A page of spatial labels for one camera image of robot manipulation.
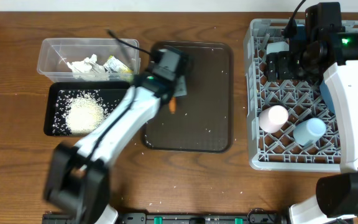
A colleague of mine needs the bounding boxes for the light blue bowl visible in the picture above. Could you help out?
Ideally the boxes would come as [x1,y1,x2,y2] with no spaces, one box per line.
[266,42,290,55]

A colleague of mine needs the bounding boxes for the orange carrot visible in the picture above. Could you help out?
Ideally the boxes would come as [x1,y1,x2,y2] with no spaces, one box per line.
[168,96,177,114]

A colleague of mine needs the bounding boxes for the dark blue plate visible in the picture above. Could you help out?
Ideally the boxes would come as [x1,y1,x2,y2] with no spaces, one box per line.
[319,80,335,113]

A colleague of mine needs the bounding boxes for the pink cup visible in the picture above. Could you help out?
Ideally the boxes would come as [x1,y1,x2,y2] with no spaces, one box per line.
[259,105,288,133]

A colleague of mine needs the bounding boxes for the light blue cup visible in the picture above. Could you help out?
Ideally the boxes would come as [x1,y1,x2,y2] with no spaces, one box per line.
[293,118,326,146]

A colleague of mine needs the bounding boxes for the white tissue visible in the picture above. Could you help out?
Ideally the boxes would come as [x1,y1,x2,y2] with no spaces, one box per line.
[67,54,106,73]

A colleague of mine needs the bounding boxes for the pile of rice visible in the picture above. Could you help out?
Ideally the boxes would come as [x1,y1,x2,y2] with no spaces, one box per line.
[50,89,126,136]

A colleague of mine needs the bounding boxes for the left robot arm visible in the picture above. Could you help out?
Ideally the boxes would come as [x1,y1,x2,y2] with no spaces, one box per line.
[43,46,191,223]

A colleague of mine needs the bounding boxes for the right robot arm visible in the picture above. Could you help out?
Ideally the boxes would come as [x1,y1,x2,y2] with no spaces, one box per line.
[265,2,358,223]

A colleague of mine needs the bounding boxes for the grey dishwasher rack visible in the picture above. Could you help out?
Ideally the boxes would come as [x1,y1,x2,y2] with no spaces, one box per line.
[243,19,358,173]

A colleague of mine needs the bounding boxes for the black waste tray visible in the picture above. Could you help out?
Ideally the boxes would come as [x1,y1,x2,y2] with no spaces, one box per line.
[44,82,130,136]

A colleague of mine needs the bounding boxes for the dark brown serving tray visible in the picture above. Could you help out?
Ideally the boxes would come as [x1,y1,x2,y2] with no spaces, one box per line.
[141,41,234,153]

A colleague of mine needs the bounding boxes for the clear plastic bin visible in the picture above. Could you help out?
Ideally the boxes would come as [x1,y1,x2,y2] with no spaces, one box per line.
[37,38,140,82]

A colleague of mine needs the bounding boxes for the left black cable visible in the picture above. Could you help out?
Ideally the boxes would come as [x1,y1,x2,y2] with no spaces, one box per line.
[106,29,155,57]

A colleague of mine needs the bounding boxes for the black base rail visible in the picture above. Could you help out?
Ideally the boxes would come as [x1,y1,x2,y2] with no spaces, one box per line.
[41,212,291,224]

